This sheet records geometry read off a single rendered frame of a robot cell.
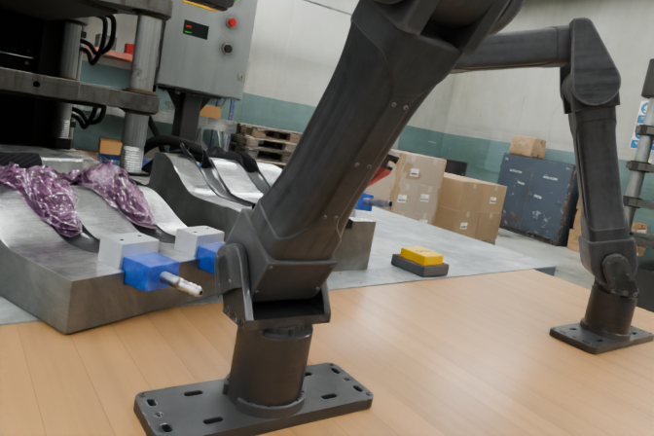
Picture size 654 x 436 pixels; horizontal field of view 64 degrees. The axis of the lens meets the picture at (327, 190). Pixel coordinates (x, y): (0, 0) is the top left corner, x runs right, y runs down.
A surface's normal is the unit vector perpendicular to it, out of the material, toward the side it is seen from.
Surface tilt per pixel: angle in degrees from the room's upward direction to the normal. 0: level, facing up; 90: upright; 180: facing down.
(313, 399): 0
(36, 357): 0
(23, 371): 0
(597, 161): 91
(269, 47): 90
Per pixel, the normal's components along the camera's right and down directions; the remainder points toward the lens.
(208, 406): 0.18, -0.98
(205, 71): 0.65, 0.21
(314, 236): 0.41, 0.66
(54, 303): -0.51, 0.01
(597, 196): -0.27, 0.07
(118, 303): 0.84, 0.22
